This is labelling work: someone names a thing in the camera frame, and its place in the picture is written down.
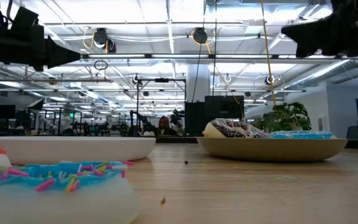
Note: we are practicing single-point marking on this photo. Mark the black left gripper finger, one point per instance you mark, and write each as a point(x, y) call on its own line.
point(57, 56)

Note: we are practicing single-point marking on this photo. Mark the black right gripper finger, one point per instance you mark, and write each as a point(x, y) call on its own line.
point(309, 37)

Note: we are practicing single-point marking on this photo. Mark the large blue frosted donut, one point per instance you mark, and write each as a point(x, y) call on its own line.
point(303, 135)

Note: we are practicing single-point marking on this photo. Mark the large chocolate sprinkled donut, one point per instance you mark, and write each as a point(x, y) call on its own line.
point(228, 129)

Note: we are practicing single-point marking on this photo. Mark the small blue sprinkled donut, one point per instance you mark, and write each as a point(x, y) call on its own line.
point(57, 202)

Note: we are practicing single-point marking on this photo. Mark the green potted plant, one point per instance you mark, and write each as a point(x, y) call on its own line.
point(284, 119)

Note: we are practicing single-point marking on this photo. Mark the white plate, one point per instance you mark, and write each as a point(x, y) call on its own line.
point(73, 149)

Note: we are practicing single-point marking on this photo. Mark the tan plate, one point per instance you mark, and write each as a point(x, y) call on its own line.
point(272, 151)

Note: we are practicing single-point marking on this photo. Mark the white building pillar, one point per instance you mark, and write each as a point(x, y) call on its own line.
point(197, 84)

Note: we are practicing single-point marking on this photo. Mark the long light bar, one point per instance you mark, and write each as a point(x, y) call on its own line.
point(179, 56)

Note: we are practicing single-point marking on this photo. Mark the person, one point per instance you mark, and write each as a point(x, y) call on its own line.
point(165, 126)

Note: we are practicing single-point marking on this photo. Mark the black computer case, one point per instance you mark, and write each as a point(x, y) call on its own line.
point(197, 118)

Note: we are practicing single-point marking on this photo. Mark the brown crumb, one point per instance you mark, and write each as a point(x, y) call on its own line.
point(163, 201)

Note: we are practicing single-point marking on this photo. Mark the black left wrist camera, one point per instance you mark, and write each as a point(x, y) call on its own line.
point(25, 18)

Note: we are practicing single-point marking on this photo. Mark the silver ventilation duct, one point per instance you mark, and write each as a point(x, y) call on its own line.
point(322, 73)

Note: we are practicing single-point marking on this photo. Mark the black metal rig frame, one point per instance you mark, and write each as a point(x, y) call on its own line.
point(138, 105)

